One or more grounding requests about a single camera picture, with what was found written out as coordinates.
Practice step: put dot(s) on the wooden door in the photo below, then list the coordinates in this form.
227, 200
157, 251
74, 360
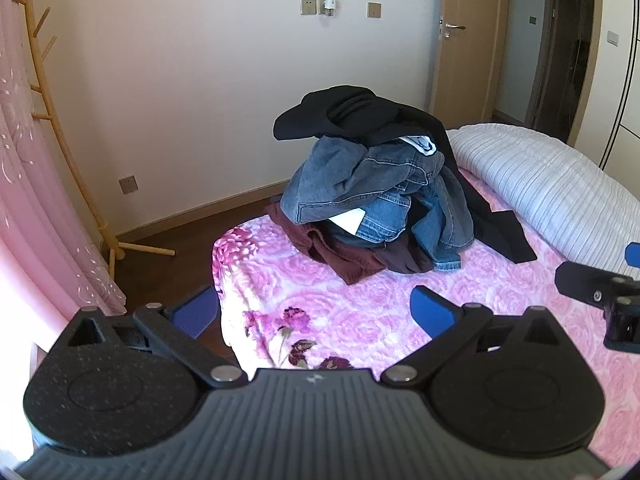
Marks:
475, 70

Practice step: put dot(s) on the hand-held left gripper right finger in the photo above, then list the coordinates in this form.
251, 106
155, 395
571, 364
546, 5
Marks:
430, 310

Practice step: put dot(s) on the wooden coat rack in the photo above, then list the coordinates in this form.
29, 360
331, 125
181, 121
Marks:
150, 249

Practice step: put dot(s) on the grey denim jacket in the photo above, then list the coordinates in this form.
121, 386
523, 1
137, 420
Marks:
340, 175

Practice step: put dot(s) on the white wall switch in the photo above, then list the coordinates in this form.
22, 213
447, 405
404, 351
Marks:
612, 37

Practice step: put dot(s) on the black sweater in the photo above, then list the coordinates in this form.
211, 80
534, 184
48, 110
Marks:
325, 110

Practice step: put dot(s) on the white plug-in device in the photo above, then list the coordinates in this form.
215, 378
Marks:
328, 6

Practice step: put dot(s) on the beige wall socket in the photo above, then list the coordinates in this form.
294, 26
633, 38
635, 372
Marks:
128, 184

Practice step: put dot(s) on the pink curtain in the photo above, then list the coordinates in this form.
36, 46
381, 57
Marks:
30, 185

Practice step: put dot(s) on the pink floral blanket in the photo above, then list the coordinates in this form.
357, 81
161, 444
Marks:
350, 305

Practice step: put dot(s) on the maroon garment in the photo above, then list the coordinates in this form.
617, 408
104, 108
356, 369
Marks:
350, 260

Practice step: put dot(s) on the black pants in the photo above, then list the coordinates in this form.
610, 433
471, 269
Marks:
500, 230

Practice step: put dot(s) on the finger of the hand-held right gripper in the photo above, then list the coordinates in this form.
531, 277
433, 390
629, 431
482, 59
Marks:
634, 255
580, 277

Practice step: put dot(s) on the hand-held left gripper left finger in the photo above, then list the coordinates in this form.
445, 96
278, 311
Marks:
200, 312

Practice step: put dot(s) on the blue denim jeans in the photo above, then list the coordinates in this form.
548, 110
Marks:
445, 225

